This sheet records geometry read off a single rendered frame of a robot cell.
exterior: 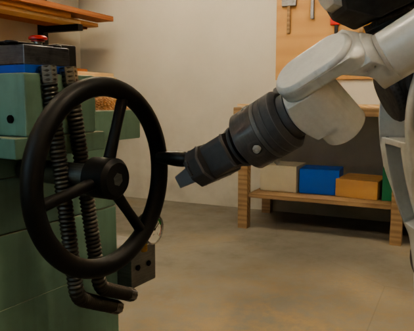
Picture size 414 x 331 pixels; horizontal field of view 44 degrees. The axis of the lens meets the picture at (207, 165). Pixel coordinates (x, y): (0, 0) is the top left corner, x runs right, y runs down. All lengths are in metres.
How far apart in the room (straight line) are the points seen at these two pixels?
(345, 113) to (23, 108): 0.44
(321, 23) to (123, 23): 1.77
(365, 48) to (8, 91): 0.48
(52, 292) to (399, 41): 0.69
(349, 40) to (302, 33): 3.44
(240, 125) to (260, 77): 3.48
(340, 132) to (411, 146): 0.22
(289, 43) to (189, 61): 0.88
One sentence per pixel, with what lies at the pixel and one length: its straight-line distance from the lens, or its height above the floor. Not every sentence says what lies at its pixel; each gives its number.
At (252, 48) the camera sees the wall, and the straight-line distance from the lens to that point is 4.22.
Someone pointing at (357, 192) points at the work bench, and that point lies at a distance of 3.57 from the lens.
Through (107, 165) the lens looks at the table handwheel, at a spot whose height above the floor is 0.83.
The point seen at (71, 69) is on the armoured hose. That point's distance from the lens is 0.80.
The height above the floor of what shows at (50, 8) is 1.55.
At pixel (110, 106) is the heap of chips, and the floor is 0.91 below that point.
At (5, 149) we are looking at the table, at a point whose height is 0.85.
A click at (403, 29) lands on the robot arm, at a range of 0.65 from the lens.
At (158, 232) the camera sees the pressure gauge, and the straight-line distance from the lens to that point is 1.07.
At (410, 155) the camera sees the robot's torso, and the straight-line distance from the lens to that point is 0.90.
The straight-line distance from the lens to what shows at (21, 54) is 0.78.
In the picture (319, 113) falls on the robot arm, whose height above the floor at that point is 0.91.
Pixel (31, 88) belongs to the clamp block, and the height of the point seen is 0.94.
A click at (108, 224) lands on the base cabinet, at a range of 1.04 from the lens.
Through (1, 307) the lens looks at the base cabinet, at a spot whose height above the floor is 0.60.
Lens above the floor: 0.93
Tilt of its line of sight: 8 degrees down
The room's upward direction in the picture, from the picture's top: straight up
